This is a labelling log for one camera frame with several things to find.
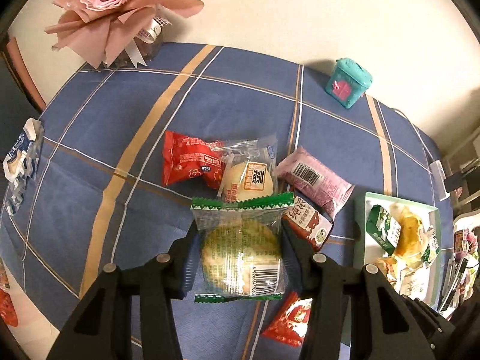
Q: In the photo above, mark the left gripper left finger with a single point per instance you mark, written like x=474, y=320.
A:
x=100, y=325

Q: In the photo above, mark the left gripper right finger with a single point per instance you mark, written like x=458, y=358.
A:
x=382, y=327

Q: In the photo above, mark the orange cracker packet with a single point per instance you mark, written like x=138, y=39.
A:
x=394, y=269

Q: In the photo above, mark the large red snack packet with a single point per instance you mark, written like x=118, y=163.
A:
x=290, y=324

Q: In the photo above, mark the yellow cake packet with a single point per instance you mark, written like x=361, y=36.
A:
x=412, y=241

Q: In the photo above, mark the green-white corn snack packet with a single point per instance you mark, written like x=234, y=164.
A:
x=432, y=249

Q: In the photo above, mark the green-edged clear pastry packet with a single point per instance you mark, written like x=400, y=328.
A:
x=240, y=248

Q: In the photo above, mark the white teal-rimmed tray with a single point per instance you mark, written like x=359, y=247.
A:
x=424, y=282

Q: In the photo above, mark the brown-red snack packet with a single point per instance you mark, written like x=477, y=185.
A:
x=308, y=223

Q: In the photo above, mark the blue plaid tablecloth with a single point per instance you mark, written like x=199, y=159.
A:
x=98, y=196

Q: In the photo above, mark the pink snack packet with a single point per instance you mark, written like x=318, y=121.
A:
x=315, y=180

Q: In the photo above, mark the small red snack packet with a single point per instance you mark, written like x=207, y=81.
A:
x=187, y=157

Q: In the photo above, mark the white power strip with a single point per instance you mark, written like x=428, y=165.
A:
x=437, y=171

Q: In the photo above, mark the black power adapter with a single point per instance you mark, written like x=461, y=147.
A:
x=454, y=181

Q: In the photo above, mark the crumpled blue-white wrapper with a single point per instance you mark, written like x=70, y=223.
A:
x=21, y=163

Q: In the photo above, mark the clear wrapped round pastry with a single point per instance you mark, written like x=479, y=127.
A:
x=249, y=167

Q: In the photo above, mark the teal toy house box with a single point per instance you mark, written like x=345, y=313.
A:
x=348, y=82

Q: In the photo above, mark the pink flower bouquet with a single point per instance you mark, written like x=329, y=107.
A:
x=100, y=30

